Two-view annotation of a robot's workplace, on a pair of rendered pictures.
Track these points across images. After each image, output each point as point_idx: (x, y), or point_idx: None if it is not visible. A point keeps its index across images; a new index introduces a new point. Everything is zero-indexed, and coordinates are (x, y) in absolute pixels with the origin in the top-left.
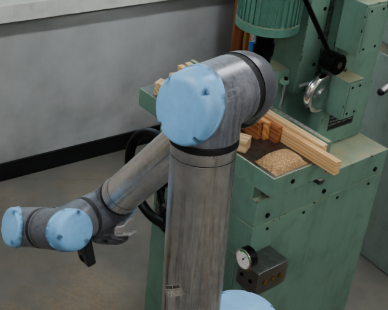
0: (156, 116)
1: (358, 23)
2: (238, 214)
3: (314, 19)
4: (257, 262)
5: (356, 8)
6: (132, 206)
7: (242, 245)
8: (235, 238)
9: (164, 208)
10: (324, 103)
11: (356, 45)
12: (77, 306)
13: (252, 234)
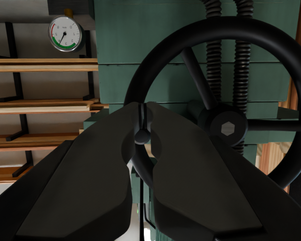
0: (294, 119)
1: (134, 191)
2: (125, 68)
3: (139, 222)
4: (76, 20)
5: (138, 199)
6: None
7: (107, 27)
8: (121, 30)
9: (135, 140)
10: None
11: (132, 180)
12: None
13: (97, 55)
